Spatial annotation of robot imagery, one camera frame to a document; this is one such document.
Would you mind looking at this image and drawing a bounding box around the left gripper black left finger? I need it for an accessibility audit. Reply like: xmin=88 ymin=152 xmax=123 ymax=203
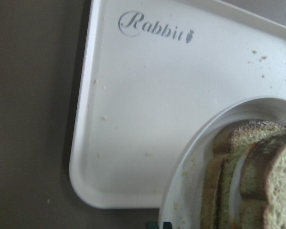
xmin=145 ymin=221 xmax=158 ymax=229

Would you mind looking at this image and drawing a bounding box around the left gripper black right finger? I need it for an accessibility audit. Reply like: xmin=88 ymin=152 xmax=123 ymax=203
xmin=163 ymin=221 xmax=172 ymax=229

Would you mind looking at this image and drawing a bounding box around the white round plate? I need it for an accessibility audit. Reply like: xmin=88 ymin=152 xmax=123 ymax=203
xmin=158 ymin=97 xmax=286 ymax=229

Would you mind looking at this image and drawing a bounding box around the bread slice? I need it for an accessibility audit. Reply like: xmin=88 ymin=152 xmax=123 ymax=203
xmin=240 ymin=129 xmax=286 ymax=229

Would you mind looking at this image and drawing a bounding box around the cream rabbit tray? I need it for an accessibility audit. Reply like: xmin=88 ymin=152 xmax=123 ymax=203
xmin=69 ymin=0 xmax=286 ymax=208

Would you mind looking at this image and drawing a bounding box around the fried egg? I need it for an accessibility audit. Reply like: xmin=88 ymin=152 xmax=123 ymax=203
xmin=228 ymin=155 xmax=246 ymax=229

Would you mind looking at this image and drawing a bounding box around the toast slice on plate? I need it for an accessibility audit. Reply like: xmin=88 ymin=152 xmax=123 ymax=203
xmin=200 ymin=120 xmax=286 ymax=229

